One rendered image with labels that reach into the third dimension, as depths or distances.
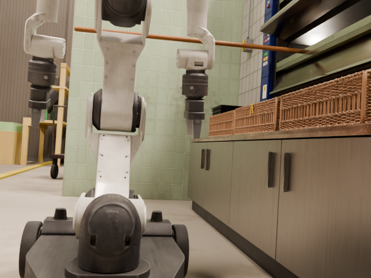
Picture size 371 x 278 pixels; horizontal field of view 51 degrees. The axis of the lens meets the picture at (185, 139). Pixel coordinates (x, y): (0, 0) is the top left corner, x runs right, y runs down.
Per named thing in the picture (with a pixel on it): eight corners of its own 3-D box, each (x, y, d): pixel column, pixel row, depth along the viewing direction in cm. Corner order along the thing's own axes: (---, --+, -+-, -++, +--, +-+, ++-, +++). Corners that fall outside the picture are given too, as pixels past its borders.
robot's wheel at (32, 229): (31, 287, 129) (36, 227, 130) (16, 287, 128) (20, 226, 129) (42, 268, 149) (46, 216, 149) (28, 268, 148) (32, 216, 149)
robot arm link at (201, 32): (214, 69, 128) (216, 27, 127) (187, 68, 127) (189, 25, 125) (210, 70, 134) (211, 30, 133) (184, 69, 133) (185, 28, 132)
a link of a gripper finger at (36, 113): (30, 126, 126) (31, 107, 125) (40, 127, 127) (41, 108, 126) (28, 127, 125) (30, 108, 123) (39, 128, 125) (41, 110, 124)
